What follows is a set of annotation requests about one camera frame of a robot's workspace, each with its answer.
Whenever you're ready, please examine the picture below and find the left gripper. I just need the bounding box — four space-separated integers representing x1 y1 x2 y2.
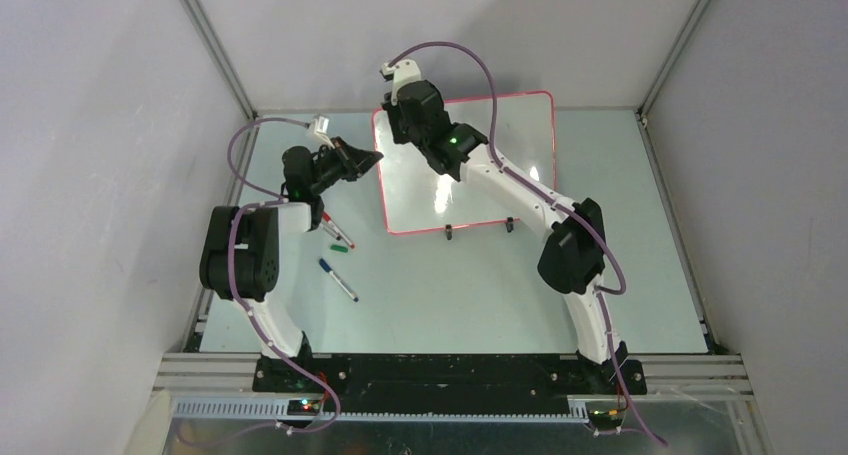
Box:
309 136 382 196

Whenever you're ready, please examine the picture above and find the pink framed whiteboard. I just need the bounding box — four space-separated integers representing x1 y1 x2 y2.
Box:
372 90 558 235

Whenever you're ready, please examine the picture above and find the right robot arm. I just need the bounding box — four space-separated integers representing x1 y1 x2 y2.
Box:
381 80 622 393

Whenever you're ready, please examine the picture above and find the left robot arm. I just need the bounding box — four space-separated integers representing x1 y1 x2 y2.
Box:
199 137 384 392

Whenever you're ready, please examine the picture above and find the red whiteboard marker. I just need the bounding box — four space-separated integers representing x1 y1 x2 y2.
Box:
323 212 356 249

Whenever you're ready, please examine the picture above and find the black whiteboard marker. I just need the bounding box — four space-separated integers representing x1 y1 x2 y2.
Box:
320 220 343 242

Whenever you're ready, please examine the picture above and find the blue whiteboard marker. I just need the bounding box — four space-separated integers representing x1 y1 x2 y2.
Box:
319 258 359 302

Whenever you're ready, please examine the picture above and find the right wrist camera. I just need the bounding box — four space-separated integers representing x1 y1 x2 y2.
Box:
380 58 423 105

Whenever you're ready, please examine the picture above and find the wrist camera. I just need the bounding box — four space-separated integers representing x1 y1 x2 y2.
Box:
380 58 423 105
307 114 336 150

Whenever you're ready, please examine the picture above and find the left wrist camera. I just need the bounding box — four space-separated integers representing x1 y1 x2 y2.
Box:
307 114 336 150

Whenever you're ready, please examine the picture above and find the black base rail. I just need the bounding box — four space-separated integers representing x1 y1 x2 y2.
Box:
252 354 647 416

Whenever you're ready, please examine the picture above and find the aluminium frame front rail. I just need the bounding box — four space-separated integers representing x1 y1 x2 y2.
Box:
153 353 753 425

